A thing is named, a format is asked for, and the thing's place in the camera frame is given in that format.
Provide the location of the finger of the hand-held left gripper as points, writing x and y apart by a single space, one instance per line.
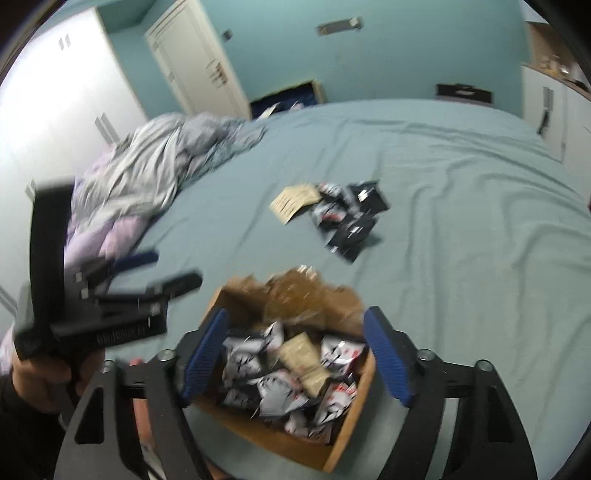
138 259
180 284

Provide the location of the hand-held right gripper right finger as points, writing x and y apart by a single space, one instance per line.
388 360

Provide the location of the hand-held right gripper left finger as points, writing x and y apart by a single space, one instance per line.
203 364

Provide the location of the heap of boxed snack packets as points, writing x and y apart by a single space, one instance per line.
272 392

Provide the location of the beige snack packet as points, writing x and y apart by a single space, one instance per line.
293 203
304 364

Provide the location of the pile of black snack packets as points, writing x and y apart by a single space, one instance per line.
355 230

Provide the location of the person's left forearm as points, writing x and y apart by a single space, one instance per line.
23 438

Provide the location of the person's left hand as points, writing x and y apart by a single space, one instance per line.
32 378

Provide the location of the crumpled grey blanket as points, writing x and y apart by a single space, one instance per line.
152 161

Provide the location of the white wardrobe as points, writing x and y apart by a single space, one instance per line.
55 92

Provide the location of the bed with teal sheet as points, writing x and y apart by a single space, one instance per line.
461 207

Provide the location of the white door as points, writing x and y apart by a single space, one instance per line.
194 50

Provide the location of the black bag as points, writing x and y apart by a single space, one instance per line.
464 94

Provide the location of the white cabinet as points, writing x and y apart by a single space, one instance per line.
572 120

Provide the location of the wall power strip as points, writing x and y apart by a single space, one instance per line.
339 26

